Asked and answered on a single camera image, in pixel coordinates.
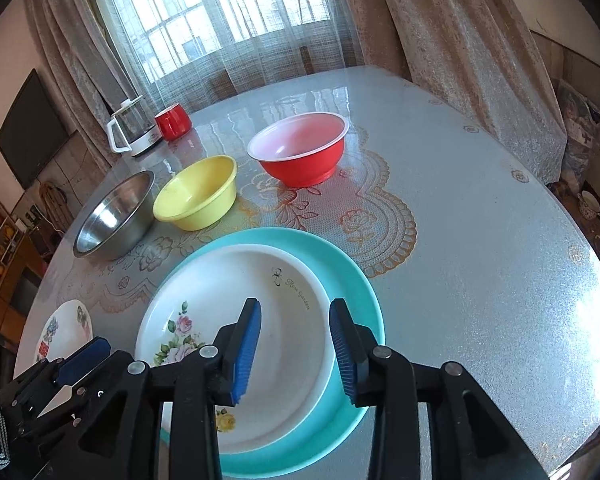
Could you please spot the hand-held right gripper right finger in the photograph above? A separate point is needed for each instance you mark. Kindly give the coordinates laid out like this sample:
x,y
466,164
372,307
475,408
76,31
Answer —
x,y
341,355

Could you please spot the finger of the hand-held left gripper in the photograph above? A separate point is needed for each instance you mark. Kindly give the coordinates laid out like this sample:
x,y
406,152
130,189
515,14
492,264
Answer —
x,y
85,357
96,385

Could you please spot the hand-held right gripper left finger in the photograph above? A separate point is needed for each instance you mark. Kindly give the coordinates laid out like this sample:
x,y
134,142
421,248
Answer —
x,y
245,360

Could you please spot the small white floral plate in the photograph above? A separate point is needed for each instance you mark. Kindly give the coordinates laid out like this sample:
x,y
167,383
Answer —
x,y
62,320

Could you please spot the white floral deep plate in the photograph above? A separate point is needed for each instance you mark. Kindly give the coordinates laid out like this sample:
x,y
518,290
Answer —
x,y
285,320

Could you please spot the teal plate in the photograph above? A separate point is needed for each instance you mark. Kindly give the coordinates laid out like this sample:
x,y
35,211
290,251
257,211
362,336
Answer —
x,y
352,270

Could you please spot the stainless steel bowl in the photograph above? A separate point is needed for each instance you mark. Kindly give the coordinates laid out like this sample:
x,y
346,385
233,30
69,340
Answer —
x,y
110,220

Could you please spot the yellow plastic bowl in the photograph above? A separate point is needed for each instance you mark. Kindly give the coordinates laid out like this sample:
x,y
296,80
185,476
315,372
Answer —
x,y
200,215

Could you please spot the red plastic cup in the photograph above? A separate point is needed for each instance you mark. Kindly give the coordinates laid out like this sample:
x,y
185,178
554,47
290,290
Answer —
x,y
305,167

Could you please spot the wooden cabinet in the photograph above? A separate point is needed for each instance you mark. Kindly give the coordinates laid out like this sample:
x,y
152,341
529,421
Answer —
x,y
15,285

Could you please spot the floral lace table mat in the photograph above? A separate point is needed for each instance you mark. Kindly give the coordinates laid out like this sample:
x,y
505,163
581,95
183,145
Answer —
x,y
380,230

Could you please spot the wooden open shelf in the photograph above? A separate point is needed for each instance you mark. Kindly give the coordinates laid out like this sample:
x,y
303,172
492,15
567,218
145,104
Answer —
x,y
0,240

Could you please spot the wooden folding stool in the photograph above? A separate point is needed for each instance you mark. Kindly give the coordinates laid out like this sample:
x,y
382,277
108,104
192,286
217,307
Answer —
x,y
55,205

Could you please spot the black flat television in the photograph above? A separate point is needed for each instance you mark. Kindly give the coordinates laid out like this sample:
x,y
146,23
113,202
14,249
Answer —
x,y
30,130

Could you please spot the white glass electric kettle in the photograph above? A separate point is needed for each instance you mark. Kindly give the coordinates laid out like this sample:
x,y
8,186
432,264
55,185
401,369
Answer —
x,y
135,127

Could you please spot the red mug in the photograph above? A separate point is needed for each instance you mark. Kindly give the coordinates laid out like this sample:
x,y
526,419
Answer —
x,y
172,122

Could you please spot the wooden chair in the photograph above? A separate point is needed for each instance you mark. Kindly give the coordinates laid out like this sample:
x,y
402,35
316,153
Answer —
x,y
310,60
224,87

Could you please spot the floral ceramic cup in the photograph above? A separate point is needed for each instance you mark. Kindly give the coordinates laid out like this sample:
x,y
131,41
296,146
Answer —
x,y
590,206

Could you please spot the beige patterned drape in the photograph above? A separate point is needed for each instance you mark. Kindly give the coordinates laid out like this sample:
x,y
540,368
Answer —
x,y
455,50
75,60

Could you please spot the white sheer curtain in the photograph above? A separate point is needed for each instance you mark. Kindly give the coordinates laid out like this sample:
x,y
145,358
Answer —
x,y
260,60

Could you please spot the printed bag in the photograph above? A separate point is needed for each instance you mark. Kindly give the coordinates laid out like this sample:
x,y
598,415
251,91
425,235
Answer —
x,y
580,130

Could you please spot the barred window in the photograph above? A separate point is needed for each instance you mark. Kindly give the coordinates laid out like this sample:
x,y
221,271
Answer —
x,y
220,5

